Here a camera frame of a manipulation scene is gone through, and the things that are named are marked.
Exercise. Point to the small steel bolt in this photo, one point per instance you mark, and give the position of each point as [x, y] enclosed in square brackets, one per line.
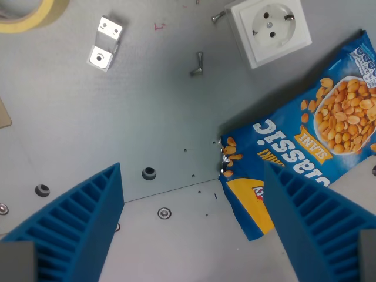
[218, 16]
[196, 72]
[199, 60]

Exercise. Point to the blue peanut snack bag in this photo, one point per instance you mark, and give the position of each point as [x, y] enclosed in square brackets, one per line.
[296, 138]

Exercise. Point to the brown cardboard piece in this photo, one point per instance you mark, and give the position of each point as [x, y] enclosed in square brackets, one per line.
[3, 116]

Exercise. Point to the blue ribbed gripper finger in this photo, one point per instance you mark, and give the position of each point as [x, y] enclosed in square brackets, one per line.
[317, 223]
[73, 223]

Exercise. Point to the aluminium angle bracket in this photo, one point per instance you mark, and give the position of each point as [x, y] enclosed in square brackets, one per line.
[105, 44]

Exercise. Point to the yellow masking tape roll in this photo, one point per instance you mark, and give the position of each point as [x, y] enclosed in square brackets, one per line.
[29, 13]

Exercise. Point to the white wall power socket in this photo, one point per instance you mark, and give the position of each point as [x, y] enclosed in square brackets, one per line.
[270, 30]

